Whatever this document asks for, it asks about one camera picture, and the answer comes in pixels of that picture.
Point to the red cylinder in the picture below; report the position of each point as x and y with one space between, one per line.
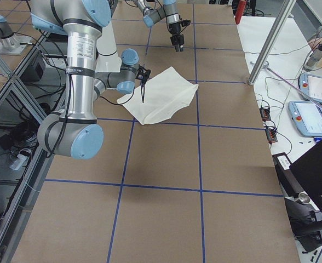
240 11

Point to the white long-sleeve printed shirt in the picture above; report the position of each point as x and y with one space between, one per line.
166 93

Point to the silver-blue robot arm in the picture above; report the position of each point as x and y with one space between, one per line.
73 130
168 10

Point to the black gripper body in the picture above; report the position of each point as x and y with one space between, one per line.
174 29

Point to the metal reacher grabber tool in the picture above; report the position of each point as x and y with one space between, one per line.
267 67

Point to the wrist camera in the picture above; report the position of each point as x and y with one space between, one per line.
185 23
143 74

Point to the small electronics board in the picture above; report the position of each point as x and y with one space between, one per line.
271 135
265 114

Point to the far teach pendant tablet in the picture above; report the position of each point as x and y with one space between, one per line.
311 85

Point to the aluminium frame post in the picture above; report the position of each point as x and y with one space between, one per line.
276 28

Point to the near teach pendant tablet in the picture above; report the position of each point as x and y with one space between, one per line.
307 118

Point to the white camera mast with base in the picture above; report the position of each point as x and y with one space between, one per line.
108 59

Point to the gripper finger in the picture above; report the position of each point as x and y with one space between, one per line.
180 42
175 42
142 91

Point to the teach pendant tablet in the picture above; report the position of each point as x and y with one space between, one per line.
311 85
307 118

